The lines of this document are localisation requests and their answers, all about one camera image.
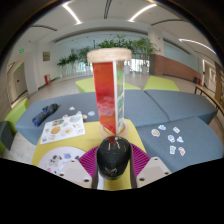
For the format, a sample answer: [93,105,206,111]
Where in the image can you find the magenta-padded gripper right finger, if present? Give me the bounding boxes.
[128,143,173,190]

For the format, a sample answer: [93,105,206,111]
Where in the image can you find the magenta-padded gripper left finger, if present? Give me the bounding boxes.
[55,145,101,190]

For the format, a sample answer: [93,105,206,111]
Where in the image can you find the black computer mouse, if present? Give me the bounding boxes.
[95,135,132,181]

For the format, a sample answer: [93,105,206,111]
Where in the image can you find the round white printed mouse pad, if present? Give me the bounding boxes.
[37,146,91,176]

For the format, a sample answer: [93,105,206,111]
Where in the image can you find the small paper stickers group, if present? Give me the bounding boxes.
[150,124,187,157]

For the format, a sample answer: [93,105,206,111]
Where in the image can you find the white sticker sheet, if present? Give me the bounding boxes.
[39,114,86,145]

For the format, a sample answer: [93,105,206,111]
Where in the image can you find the long grey upholstered bench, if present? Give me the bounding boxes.
[14,89,170,146]

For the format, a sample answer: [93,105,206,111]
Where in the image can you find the dark blue folded umbrella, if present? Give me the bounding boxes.
[31,103,60,127]

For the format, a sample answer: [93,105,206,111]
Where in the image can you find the red prism tower wooden ends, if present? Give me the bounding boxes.
[86,47,133,138]

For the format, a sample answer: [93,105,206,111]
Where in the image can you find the yellow-green upholstered bench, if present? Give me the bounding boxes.
[75,77,142,94]
[143,75,181,93]

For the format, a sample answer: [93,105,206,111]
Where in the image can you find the dark grey seat block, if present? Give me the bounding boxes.
[0,120,14,151]

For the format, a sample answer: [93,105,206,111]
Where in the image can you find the lime green seat block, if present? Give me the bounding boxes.
[2,97,30,126]

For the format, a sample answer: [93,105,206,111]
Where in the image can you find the red fire extinguisher box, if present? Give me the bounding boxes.
[44,73,52,86]

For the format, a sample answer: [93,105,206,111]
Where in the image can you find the wooden slat bench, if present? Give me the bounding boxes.
[194,84,224,116]

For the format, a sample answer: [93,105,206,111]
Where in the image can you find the potted green plants row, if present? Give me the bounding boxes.
[56,34,158,76]

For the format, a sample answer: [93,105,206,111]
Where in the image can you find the ceiling strip lights group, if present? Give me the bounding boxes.
[61,1,218,56]

